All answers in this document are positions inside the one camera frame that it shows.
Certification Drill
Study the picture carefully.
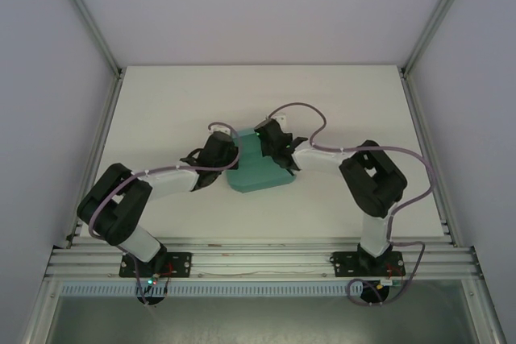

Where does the aluminium mounting rail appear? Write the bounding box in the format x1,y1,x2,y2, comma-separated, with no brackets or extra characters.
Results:
44,238,483,281

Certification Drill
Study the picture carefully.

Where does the aluminium frame post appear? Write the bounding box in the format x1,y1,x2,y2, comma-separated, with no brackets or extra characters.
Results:
48,0,124,77
400,0,481,76

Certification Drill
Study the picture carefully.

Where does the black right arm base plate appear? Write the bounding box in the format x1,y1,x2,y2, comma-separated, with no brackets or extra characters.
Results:
327,250,406,279

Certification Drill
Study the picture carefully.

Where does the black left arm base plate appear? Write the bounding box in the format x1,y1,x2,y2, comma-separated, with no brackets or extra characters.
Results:
119,251,193,279

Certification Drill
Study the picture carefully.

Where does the aluminium table side rail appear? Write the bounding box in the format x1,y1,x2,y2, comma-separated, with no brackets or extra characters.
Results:
64,70,127,249
400,70,479,247

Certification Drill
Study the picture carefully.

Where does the grey metal panel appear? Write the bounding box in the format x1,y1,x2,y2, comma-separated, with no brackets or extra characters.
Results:
22,279,507,344

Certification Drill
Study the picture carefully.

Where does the teal paper box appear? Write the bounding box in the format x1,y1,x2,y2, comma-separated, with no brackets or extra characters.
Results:
225,128,298,195

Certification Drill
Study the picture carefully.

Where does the slotted grey cable duct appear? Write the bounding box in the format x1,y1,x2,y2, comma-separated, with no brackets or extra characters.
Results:
60,283,404,297

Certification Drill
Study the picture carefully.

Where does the black round cable port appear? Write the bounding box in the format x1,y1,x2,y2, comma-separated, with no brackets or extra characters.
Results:
360,281,391,307
137,293,166,308

